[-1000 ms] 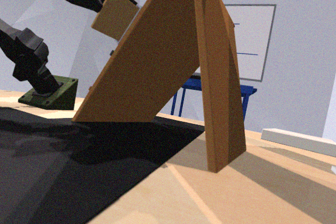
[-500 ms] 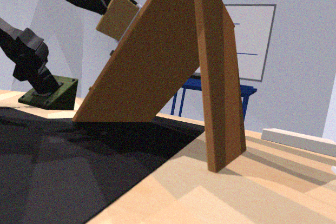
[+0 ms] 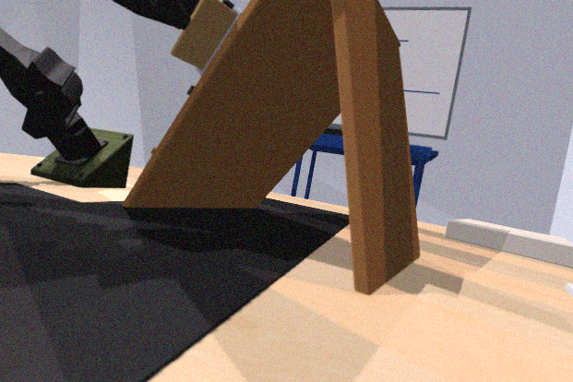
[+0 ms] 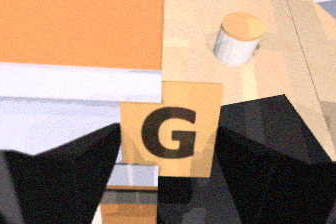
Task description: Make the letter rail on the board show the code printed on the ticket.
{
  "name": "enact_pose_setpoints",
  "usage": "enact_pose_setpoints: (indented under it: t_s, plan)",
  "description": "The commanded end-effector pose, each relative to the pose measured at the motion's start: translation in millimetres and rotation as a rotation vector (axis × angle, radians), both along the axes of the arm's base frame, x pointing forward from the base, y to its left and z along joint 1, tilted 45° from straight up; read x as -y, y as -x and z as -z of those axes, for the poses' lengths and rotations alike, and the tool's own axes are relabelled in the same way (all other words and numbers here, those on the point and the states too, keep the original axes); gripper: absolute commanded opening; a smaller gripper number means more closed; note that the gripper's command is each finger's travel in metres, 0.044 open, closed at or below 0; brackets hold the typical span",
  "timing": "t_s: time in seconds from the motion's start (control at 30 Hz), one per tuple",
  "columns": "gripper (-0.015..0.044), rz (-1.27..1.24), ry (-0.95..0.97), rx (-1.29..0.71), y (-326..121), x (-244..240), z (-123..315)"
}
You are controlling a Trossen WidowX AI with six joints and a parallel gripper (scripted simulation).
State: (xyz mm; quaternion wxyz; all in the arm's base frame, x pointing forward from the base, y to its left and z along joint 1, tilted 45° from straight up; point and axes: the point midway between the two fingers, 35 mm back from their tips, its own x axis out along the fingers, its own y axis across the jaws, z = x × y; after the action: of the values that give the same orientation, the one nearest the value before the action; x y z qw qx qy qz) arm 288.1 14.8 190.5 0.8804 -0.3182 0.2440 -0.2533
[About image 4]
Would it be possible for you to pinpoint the white paper label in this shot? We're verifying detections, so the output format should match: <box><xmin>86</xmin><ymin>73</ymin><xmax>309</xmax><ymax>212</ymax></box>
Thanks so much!
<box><xmin>92</xmin><ymin>204</ymin><xmax>102</xmax><ymax>224</ymax></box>

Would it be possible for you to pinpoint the white cylindrical canister with orange lid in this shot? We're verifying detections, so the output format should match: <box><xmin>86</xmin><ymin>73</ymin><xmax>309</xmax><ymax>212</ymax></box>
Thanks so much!
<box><xmin>213</xmin><ymin>12</ymin><xmax>264</xmax><ymax>66</ymax></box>

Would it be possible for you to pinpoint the orange tile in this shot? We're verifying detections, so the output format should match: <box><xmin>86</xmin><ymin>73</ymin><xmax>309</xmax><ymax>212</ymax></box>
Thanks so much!
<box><xmin>119</xmin><ymin>80</ymin><xmax>224</xmax><ymax>177</ymax></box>

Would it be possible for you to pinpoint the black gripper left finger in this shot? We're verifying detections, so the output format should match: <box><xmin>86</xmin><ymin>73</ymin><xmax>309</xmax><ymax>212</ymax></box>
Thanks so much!
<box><xmin>0</xmin><ymin>122</ymin><xmax>121</xmax><ymax>224</ymax></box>

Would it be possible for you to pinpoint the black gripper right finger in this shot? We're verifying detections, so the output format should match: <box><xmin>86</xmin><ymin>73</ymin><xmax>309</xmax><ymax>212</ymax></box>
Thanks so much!
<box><xmin>215</xmin><ymin>126</ymin><xmax>336</xmax><ymax>224</ymax></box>

